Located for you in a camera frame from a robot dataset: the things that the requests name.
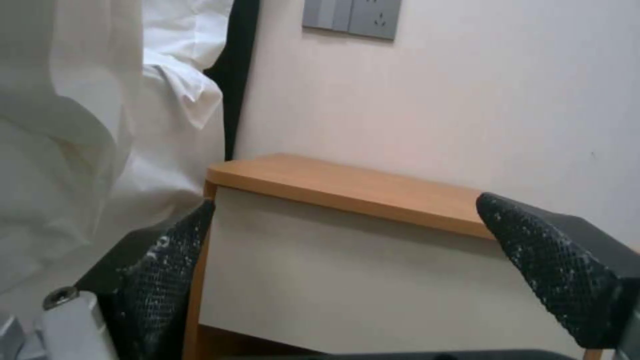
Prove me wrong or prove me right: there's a white bed duvet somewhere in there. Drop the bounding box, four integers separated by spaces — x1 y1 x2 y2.
0 0 226 327

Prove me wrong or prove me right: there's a grey wall socket panel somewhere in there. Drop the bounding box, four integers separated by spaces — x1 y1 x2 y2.
301 0 402 42

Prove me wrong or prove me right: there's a wooden bedside table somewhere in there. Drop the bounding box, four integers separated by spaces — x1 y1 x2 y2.
189 152 609 360

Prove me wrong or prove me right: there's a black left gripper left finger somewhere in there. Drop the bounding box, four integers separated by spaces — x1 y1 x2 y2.
0 197 217 360

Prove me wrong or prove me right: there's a white pillow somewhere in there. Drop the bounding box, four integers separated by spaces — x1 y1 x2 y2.
142 0 237 70

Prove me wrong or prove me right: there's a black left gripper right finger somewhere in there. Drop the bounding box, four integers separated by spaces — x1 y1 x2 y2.
474 191 640 350

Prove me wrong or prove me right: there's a black headboard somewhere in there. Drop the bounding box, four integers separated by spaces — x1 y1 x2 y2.
202 0 262 162

